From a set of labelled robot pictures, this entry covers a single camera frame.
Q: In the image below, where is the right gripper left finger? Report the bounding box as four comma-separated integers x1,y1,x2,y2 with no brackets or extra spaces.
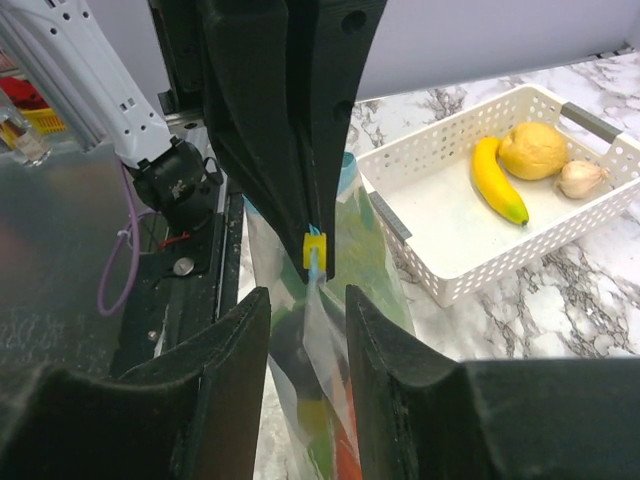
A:
1,287,271,479

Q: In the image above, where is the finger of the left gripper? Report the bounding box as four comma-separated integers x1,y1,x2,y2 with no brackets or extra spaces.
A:
286,0,385,279

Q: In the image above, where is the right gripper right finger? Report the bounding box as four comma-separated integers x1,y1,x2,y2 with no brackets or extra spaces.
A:
346,285,639,479

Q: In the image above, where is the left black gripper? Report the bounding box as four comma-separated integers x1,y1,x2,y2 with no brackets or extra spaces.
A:
148,0,309,281

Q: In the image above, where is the yellow toy starfruit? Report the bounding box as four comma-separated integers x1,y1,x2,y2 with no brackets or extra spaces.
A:
297,398,330,439

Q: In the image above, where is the clear zip top bag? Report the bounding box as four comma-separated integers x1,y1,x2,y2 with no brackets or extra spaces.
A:
246,153,413,479

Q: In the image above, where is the green toy leaf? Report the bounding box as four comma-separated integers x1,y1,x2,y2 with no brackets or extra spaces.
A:
335,187,388,303

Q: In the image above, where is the orange red toy mango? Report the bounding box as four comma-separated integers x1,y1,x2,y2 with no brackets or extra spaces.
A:
334,421,363,480

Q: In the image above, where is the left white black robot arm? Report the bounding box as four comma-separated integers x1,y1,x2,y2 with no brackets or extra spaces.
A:
1,1,385,278

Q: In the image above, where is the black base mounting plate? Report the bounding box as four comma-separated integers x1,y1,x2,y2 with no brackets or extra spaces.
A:
109,183,244,378

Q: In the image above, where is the white plastic basket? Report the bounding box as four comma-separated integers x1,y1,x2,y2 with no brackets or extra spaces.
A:
358,84,639,307

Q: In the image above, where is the yellow toy pear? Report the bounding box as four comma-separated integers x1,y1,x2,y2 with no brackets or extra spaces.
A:
498,122,569,181

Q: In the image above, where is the yellow toy banana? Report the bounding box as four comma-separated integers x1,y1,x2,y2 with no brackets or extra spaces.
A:
471,137,529,227

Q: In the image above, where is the white toy garlic bulb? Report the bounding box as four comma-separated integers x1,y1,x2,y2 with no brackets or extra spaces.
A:
555,160,609,199

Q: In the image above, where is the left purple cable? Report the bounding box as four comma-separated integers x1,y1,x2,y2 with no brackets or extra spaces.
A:
97,159,156,317

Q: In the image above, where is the yellow crate behind frame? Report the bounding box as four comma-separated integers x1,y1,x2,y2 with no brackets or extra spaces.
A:
20,108,66,135

